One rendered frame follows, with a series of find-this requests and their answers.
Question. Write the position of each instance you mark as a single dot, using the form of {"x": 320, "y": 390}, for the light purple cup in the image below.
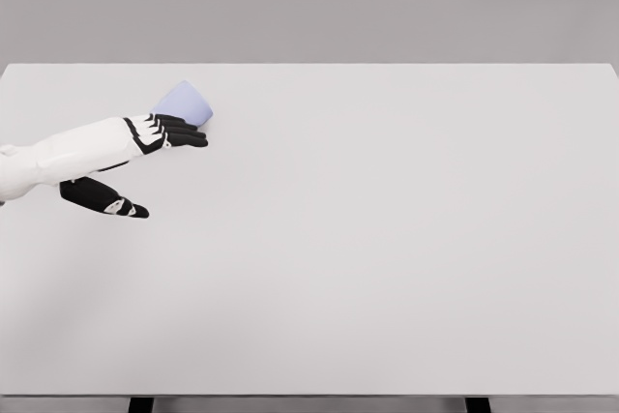
{"x": 188, "y": 104}

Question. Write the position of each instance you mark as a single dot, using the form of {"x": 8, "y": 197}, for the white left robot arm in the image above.
{"x": 14, "y": 173}

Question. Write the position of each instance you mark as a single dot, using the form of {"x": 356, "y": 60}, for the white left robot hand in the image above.
{"x": 92, "y": 144}

